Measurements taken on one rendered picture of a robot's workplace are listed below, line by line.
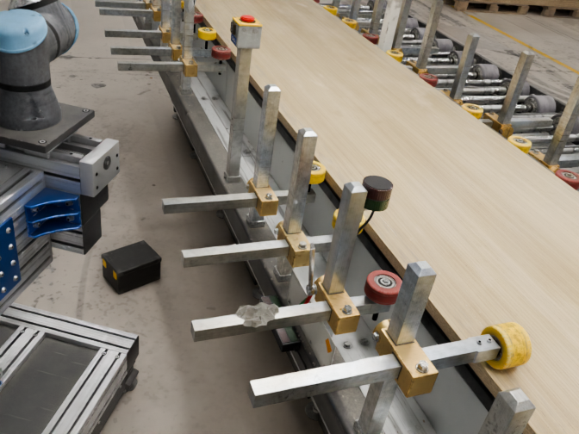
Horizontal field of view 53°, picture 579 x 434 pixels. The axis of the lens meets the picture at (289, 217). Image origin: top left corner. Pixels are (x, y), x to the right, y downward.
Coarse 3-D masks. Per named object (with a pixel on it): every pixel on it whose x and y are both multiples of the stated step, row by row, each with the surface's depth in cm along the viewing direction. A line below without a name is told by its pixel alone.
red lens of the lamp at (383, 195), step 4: (368, 176) 116; (364, 184) 113; (392, 184) 114; (364, 188) 113; (368, 188) 112; (392, 188) 113; (368, 192) 113; (372, 192) 112; (376, 192) 112; (380, 192) 112; (384, 192) 112; (388, 192) 113; (368, 196) 113; (372, 196) 113; (376, 196) 112; (380, 196) 112; (384, 196) 113; (388, 196) 113; (376, 200) 113; (380, 200) 113; (384, 200) 113
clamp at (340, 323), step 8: (320, 280) 129; (320, 288) 127; (320, 296) 127; (328, 296) 124; (336, 296) 124; (344, 296) 125; (328, 304) 123; (336, 304) 122; (344, 304) 123; (352, 304) 123; (336, 312) 120; (352, 312) 121; (328, 320) 124; (336, 320) 120; (344, 320) 120; (352, 320) 121; (336, 328) 121; (344, 328) 121; (352, 328) 122
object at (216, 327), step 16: (304, 304) 122; (320, 304) 123; (368, 304) 125; (192, 320) 114; (208, 320) 114; (224, 320) 115; (240, 320) 116; (272, 320) 118; (288, 320) 119; (304, 320) 121; (320, 320) 123; (192, 336) 114; (208, 336) 114; (224, 336) 115
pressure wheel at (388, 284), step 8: (376, 272) 127; (384, 272) 128; (368, 280) 125; (376, 280) 125; (384, 280) 125; (392, 280) 126; (400, 280) 126; (368, 288) 124; (376, 288) 123; (384, 288) 123; (392, 288) 123; (368, 296) 125; (376, 296) 123; (384, 296) 122; (392, 296) 123; (384, 304) 124; (392, 304) 124
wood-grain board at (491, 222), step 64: (256, 0) 319; (256, 64) 232; (320, 64) 243; (384, 64) 255; (320, 128) 188; (384, 128) 196; (448, 128) 203; (448, 192) 164; (512, 192) 170; (576, 192) 175; (448, 256) 138; (512, 256) 141; (576, 256) 145; (448, 320) 118; (512, 320) 121; (576, 320) 124; (512, 384) 106; (576, 384) 108
